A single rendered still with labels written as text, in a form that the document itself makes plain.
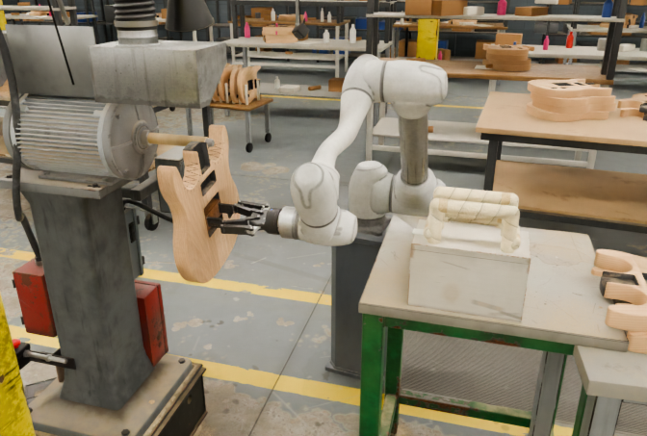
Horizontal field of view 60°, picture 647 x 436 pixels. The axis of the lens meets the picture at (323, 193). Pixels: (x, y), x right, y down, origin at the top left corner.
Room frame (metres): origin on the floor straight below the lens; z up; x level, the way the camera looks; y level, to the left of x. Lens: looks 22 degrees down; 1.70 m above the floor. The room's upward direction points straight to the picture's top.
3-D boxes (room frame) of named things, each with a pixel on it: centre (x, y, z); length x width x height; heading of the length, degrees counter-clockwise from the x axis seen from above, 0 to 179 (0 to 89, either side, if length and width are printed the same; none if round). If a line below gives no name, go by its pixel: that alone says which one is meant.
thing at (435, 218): (1.21, -0.26, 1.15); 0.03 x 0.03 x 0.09
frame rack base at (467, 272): (1.23, -0.36, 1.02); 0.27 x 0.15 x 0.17; 75
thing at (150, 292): (1.83, 0.74, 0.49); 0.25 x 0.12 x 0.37; 75
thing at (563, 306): (1.41, -0.46, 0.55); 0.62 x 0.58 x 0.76; 75
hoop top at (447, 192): (1.27, -0.37, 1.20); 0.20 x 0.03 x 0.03; 74
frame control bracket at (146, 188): (1.81, 0.59, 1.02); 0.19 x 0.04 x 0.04; 165
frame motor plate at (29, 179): (1.67, 0.78, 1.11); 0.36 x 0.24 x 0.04; 75
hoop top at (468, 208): (1.19, -0.34, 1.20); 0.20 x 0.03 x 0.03; 74
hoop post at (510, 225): (1.16, -0.42, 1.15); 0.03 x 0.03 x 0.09
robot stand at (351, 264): (2.18, -0.18, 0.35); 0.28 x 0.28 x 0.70; 67
